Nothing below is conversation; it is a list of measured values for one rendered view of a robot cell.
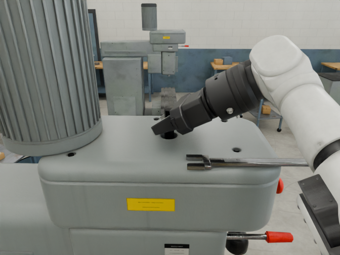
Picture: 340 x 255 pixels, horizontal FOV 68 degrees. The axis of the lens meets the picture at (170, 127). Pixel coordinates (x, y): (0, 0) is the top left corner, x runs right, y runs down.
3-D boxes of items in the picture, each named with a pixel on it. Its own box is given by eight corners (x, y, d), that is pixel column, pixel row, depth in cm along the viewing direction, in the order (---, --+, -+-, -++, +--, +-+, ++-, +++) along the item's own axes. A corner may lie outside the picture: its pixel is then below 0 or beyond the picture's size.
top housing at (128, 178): (246, 165, 74) (253, 114, 67) (278, 238, 50) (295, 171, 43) (85, 162, 75) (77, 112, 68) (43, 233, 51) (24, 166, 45)
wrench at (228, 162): (316, 158, 47) (318, 154, 47) (329, 170, 44) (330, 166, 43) (185, 158, 47) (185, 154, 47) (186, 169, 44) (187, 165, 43)
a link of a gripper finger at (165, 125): (150, 123, 53) (175, 112, 51) (158, 136, 54) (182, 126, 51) (147, 126, 52) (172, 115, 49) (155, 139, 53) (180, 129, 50)
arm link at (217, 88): (186, 149, 49) (245, 127, 44) (161, 105, 47) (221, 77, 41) (198, 123, 60) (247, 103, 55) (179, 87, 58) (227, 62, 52)
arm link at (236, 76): (250, 128, 48) (315, 104, 43) (226, 87, 42) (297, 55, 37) (243, 93, 56) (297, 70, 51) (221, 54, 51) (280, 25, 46)
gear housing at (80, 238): (211, 193, 78) (213, 166, 73) (224, 266, 56) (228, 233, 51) (102, 192, 78) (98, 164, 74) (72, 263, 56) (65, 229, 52)
